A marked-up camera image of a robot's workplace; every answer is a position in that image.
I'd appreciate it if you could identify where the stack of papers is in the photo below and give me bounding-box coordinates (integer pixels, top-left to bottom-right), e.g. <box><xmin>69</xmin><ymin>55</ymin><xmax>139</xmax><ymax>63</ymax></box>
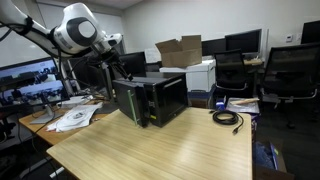
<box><xmin>226</xmin><ymin>97</ymin><xmax>260</xmax><ymax>115</ymax></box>

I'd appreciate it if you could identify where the white storage box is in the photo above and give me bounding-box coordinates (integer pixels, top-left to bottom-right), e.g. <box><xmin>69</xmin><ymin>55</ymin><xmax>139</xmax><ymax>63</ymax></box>
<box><xmin>159</xmin><ymin>59</ymin><xmax>217</xmax><ymax>93</ymax></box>

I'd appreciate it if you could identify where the black microwave oven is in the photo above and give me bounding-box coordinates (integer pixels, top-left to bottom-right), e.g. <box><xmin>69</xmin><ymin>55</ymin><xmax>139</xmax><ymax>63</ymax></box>
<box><xmin>133</xmin><ymin>72</ymin><xmax>189</xmax><ymax>128</ymax></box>

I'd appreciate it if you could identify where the black stereo camera bar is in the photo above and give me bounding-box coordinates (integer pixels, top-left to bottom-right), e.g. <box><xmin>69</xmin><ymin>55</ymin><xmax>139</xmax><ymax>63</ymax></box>
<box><xmin>0</xmin><ymin>71</ymin><xmax>36</xmax><ymax>92</ymax></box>

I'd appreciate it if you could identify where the coiled black cable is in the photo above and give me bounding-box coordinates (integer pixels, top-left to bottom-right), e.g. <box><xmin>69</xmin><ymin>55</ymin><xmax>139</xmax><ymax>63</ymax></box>
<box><xmin>209</xmin><ymin>109</ymin><xmax>245</xmax><ymax>136</ymax></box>

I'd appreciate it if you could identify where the large black mesh office chair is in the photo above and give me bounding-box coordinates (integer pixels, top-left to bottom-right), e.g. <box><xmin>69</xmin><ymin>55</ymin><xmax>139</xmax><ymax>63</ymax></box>
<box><xmin>259</xmin><ymin>42</ymin><xmax>320</xmax><ymax>129</ymax></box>

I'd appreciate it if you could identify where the small blue box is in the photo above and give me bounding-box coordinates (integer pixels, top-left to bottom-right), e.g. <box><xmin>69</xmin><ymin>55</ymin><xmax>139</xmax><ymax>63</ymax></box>
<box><xmin>214</xmin><ymin>99</ymin><xmax>228</xmax><ymax>111</ymax></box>

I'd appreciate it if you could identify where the open brown cardboard box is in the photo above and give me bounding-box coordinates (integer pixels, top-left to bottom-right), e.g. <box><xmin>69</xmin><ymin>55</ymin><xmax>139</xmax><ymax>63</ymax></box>
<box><xmin>155</xmin><ymin>34</ymin><xmax>203</xmax><ymax>69</ymax></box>

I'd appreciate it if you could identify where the blue plastic bag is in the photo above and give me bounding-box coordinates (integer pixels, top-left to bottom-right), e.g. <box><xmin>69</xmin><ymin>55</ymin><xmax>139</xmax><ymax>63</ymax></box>
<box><xmin>254</xmin><ymin>141</ymin><xmax>279</xmax><ymax>170</ymax></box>

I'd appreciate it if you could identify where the white power strip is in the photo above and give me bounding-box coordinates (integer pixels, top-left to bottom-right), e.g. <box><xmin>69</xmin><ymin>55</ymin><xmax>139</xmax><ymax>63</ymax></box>
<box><xmin>49</xmin><ymin>165</ymin><xmax>66</xmax><ymax>179</ymax></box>

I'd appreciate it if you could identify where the black rectangular box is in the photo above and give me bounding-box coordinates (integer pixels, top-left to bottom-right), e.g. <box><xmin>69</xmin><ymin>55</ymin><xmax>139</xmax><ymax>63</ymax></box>
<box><xmin>112</xmin><ymin>79</ymin><xmax>151</xmax><ymax>128</ymax></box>

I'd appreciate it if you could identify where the light wooden stick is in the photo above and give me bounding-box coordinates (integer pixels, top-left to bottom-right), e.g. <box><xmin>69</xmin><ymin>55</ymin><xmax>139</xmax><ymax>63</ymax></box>
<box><xmin>233</xmin><ymin>97</ymin><xmax>260</xmax><ymax>106</ymax></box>

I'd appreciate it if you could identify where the blue storage box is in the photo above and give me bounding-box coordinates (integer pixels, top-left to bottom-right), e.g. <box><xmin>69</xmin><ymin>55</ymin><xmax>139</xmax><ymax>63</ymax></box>
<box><xmin>186</xmin><ymin>84</ymin><xmax>217</xmax><ymax>100</ymax></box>

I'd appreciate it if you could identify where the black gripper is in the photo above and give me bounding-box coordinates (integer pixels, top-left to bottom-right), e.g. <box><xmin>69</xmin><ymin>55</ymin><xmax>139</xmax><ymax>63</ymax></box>
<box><xmin>97</xmin><ymin>50</ymin><xmax>134</xmax><ymax>82</ymax></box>

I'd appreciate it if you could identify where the lit computer monitor silver stand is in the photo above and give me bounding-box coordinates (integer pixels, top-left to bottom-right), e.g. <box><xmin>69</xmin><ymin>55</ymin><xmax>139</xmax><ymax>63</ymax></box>
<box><xmin>0</xmin><ymin>57</ymin><xmax>70</xmax><ymax>125</ymax></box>

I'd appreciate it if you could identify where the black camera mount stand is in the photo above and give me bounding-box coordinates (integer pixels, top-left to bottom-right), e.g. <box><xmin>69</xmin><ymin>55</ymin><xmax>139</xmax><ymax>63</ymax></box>
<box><xmin>0</xmin><ymin>89</ymin><xmax>27</xmax><ymax>143</ymax></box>

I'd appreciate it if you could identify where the large dark computer monitor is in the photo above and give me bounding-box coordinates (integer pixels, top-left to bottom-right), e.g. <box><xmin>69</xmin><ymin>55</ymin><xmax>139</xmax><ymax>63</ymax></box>
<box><xmin>224</xmin><ymin>28</ymin><xmax>263</xmax><ymax>56</ymax></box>

